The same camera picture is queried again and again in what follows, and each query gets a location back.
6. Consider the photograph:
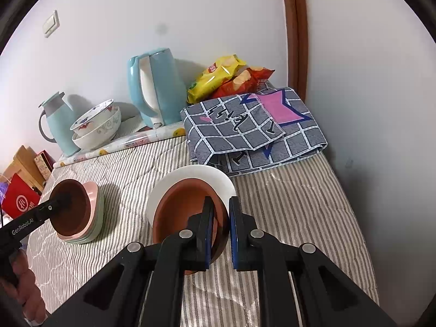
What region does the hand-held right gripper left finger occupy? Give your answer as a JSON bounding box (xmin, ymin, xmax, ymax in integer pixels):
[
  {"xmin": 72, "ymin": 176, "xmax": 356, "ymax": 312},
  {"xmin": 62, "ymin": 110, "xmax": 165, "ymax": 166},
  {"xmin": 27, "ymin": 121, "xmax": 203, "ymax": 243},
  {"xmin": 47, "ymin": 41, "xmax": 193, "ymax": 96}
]
[{"xmin": 51, "ymin": 196, "xmax": 215, "ymax": 327}]

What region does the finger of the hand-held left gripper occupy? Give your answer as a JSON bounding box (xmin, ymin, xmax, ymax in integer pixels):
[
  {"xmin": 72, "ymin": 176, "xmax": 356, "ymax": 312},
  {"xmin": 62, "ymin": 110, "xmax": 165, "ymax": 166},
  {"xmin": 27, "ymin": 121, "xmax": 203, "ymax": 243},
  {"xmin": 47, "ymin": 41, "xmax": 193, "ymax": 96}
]
[{"xmin": 34, "ymin": 190, "xmax": 81, "ymax": 219}]

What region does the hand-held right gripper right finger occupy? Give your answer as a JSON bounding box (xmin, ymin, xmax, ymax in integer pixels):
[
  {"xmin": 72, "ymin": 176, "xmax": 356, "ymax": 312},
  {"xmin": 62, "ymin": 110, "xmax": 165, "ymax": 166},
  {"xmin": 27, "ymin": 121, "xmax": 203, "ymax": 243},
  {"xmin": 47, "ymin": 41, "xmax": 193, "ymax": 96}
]
[{"xmin": 228, "ymin": 196, "xmax": 398, "ymax": 327}]

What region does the small brown bowl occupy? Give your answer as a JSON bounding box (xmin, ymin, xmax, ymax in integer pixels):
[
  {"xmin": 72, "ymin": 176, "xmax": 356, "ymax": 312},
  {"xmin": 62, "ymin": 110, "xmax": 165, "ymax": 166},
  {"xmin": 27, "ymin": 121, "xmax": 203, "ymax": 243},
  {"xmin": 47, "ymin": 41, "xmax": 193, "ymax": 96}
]
[
  {"xmin": 50, "ymin": 179, "xmax": 93, "ymax": 241},
  {"xmin": 152, "ymin": 177, "xmax": 230, "ymax": 276}
]

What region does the pink plate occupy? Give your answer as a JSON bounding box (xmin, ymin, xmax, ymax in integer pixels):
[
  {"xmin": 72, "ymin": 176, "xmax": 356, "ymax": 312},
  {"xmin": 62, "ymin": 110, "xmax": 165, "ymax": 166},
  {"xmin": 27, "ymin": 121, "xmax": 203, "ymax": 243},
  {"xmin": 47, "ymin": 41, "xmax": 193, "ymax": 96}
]
[{"xmin": 56, "ymin": 181, "xmax": 104, "ymax": 241}]

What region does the blue plate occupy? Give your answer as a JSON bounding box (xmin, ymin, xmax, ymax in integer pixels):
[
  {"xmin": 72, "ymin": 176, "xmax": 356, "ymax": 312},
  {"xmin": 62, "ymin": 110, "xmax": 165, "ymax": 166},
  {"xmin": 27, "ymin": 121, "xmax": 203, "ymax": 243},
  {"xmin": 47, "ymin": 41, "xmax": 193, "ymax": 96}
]
[{"xmin": 73, "ymin": 196, "xmax": 106, "ymax": 242}]

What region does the large white bowl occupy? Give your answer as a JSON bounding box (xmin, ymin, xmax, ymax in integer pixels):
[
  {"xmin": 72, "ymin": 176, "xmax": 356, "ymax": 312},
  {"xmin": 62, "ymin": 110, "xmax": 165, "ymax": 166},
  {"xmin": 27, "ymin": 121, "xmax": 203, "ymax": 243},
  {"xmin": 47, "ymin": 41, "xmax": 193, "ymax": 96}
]
[{"xmin": 145, "ymin": 165, "xmax": 238, "ymax": 246}]

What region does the person's left hand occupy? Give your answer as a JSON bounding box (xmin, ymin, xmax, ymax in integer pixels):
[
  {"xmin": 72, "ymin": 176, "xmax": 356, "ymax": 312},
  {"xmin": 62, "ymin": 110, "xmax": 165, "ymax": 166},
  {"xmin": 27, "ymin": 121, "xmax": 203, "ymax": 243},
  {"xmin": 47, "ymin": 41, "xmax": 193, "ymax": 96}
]
[{"xmin": 0, "ymin": 249, "xmax": 47, "ymax": 325}]

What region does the red paper bag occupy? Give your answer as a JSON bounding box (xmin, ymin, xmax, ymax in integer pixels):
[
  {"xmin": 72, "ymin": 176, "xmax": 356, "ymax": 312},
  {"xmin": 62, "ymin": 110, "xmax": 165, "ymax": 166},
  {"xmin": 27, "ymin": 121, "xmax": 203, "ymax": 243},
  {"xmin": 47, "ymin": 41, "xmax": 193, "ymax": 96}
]
[{"xmin": 1, "ymin": 172, "xmax": 42, "ymax": 219}]

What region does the patterned brown box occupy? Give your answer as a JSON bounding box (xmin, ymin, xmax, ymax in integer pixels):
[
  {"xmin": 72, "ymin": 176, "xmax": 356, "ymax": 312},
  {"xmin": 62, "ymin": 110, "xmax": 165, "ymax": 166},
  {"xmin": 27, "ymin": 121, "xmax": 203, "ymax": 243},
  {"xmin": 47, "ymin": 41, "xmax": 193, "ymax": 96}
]
[{"xmin": 33, "ymin": 150, "xmax": 57, "ymax": 181}]

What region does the cardboard box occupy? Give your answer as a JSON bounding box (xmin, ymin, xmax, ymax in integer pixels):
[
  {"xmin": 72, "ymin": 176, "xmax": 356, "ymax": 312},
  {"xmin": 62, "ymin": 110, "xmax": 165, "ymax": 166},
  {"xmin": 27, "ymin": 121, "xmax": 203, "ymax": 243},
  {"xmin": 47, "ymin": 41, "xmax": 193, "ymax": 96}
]
[{"xmin": 13, "ymin": 145, "xmax": 45, "ymax": 192}]

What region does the striped tablecloth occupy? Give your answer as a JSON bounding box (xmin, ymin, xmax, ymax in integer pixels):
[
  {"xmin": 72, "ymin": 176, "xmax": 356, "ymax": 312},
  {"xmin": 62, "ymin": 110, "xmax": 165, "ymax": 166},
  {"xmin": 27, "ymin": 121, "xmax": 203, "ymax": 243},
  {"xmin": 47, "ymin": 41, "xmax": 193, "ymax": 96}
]
[{"xmin": 25, "ymin": 136, "xmax": 381, "ymax": 327}]

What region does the light blue thermos jug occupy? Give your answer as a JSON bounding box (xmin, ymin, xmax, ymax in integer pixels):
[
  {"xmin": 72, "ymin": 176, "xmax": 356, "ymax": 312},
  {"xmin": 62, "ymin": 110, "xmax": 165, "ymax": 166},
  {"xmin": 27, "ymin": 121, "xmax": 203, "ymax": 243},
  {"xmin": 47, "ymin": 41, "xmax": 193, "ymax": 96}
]
[{"xmin": 38, "ymin": 91, "xmax": 83, "ymax": 158}]

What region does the white patterned bowl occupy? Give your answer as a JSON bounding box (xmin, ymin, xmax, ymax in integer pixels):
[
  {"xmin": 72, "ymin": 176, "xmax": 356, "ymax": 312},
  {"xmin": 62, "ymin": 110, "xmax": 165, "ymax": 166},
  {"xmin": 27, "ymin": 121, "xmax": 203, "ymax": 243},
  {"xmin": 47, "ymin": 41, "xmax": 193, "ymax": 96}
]
[{"xmin": 71, "ymin": 105, "xmax": 122, "ymax": 151}]

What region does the floral white bowl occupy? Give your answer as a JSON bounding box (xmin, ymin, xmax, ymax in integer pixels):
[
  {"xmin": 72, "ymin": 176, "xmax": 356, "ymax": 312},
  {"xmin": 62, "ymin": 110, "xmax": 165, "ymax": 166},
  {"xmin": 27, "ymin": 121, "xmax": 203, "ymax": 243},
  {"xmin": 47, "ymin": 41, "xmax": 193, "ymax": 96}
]
[{"xmin": 70, "ymin": 99, "xmax": 115, "ymax": 136}]

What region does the floral table cover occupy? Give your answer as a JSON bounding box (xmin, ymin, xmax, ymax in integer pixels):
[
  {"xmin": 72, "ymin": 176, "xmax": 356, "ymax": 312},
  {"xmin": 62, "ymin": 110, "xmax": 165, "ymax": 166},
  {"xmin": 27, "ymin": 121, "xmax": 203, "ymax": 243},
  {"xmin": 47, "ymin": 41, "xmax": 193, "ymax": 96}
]
[{"xmin": 53, "ymin": 101, "xmax": 187, "ymax": 168}]

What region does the folded grey checked cloth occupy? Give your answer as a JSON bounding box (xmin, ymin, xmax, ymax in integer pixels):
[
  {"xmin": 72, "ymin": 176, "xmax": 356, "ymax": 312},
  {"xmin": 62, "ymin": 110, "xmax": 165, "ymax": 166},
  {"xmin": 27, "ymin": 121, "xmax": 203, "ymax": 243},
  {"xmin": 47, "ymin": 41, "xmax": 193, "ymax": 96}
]
[{"xmin": 180, "ymin": 87, "xmax": 328, "ymax": 177}]

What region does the light blue electric kettle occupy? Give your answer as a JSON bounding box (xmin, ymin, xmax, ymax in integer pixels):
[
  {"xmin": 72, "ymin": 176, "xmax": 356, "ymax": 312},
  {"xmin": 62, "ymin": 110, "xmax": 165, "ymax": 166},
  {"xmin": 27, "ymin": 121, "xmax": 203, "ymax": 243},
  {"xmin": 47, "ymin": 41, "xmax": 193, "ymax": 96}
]
[{"xmin": 128, "ymin": 48, "xmax": 185, "ymax": 129}]

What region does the yellow chip bag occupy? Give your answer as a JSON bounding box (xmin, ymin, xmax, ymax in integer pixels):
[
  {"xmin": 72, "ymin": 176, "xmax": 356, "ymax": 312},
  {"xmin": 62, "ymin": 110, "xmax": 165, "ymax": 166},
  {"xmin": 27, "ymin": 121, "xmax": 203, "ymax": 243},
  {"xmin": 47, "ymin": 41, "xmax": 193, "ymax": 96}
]
[{"xmin": 186, "ymin": 54, "xmax": 247, "ymax": 105}]

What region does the red chip bag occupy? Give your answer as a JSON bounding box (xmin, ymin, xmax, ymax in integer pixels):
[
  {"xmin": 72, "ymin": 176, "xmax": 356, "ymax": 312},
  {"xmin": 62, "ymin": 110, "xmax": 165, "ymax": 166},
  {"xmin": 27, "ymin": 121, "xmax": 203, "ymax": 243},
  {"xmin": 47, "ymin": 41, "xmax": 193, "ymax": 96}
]
[{"xmin": 211, "ymin": 66, "xmax": 276, "ymax": 100}]

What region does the white wall switch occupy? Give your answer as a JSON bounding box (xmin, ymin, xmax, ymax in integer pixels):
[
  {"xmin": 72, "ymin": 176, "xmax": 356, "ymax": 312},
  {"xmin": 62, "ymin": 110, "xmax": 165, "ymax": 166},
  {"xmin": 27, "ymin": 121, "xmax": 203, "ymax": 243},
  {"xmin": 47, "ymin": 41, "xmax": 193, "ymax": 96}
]
[{"xmin": 42, "ymin": 10, "xmax": 60, "ymax": 38}]

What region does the brown door frame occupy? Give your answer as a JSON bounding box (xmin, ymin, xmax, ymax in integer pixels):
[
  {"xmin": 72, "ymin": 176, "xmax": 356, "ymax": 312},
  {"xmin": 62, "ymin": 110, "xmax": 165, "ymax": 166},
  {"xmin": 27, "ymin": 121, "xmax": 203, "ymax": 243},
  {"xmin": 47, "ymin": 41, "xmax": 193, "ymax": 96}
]
[{"xmin": 279, "ymin": 0, "xmax": 309, "ymax": 102}]

